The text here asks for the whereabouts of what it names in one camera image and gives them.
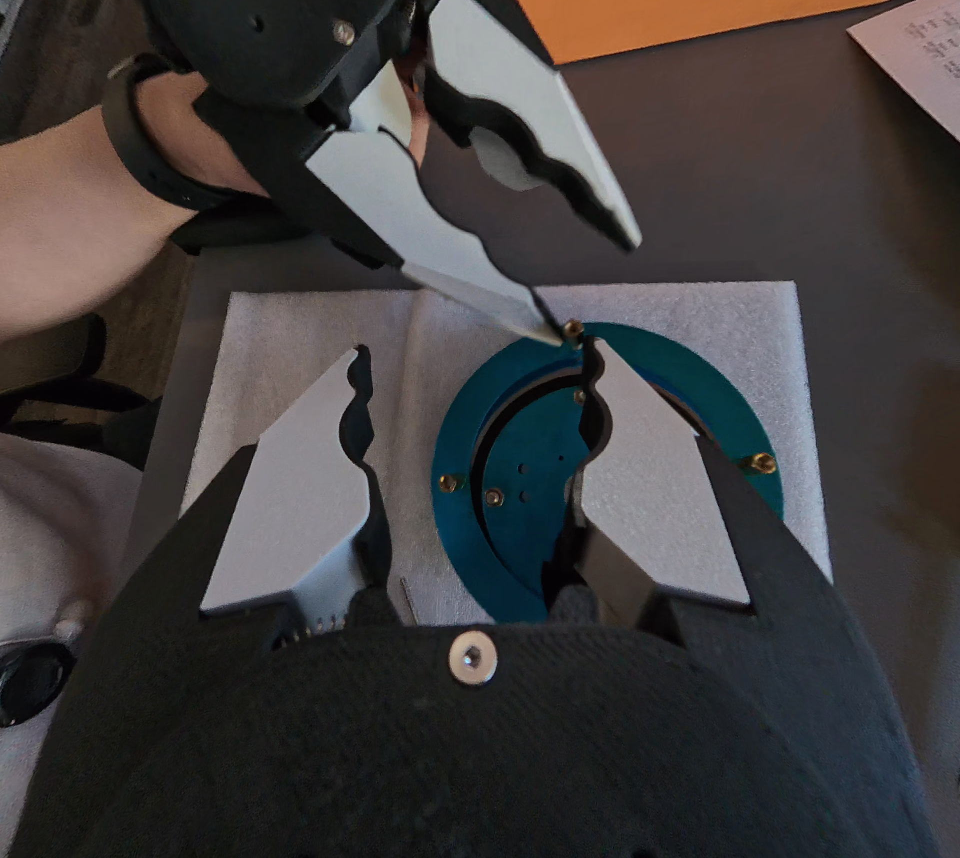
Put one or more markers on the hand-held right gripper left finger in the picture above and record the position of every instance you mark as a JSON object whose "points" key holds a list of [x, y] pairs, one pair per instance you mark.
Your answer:
{"points": [[300, 513]]}

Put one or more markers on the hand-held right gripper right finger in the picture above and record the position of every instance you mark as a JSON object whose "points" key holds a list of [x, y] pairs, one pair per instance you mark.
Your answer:
{"points": [[660, 498]]}

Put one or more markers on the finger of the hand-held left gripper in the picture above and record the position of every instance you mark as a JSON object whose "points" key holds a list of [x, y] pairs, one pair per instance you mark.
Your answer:
{"points": [[518, 78], [390, 205]]}

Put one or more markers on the blue disc with bearing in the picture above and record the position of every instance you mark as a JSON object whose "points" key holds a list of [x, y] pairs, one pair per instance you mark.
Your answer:
{"points": [[525, 461]]}

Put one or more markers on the blue round metal base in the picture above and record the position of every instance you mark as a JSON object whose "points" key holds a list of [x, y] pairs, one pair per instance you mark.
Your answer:
{"points": [[455, 438]]}

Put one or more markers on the brass standoff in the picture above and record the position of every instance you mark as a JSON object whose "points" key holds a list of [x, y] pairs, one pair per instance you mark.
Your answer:
{"points": [[573, 330], [762, 462], [447, 483]]}

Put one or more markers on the person's left forearm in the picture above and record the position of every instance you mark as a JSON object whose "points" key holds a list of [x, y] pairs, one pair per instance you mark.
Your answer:
{"points": [[60, 228]]}

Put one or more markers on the dark grey desk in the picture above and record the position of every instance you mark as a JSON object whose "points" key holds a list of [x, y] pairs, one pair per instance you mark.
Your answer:
{"points": [[750, 183]]}

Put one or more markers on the person's left hand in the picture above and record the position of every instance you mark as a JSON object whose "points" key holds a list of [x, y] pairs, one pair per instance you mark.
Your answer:
{"points": [[210, 145]]}

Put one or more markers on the silver screw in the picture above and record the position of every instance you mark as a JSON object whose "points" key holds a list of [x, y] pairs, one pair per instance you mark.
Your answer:
{"points": [[405, 599]]}

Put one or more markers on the white foam sheet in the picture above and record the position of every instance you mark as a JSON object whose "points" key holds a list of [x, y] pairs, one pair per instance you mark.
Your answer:
{"points": [[300, 333]]}

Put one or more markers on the black wristband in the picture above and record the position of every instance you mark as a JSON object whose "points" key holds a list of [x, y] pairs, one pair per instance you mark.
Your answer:
{"points": [[128, 138]]}

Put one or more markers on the black office chair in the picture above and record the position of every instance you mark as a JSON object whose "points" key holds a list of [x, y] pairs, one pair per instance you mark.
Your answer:
{"points": [[60, 378]]}

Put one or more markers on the black glossy object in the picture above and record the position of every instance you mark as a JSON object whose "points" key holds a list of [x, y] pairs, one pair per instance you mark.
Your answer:
{"points": [[30, 678]]}

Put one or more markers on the printed instruction booklet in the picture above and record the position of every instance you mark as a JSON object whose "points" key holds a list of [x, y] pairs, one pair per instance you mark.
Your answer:
{"points": [[923, 48]]}

